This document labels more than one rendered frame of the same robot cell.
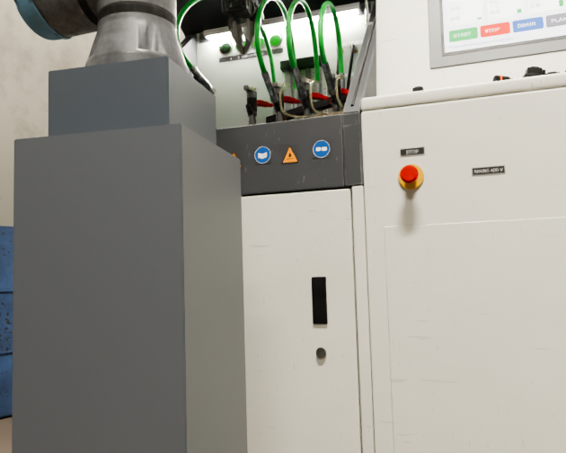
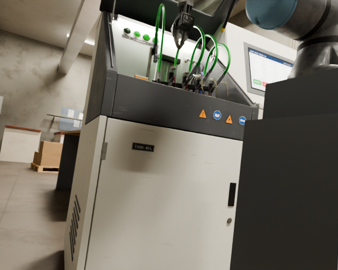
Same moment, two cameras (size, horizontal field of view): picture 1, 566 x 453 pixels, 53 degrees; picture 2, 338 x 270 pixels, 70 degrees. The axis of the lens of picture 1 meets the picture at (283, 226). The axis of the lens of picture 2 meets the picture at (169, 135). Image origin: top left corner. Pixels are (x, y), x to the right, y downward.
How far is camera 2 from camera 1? 1.07 m
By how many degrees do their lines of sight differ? 42
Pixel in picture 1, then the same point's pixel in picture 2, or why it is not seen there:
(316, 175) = (239, 133)
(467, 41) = (258, 85)
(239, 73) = (132, 48)
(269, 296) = (210, 190)
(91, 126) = not seen: outside the picture
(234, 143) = (204, 104)
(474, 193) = not seen: hidden behind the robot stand
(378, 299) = not seen: hidden behind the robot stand
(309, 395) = (221, 241)
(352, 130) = (255, 116)
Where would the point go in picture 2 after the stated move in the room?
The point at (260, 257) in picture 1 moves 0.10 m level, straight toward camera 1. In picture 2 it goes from (208, 169) to (229, 172)
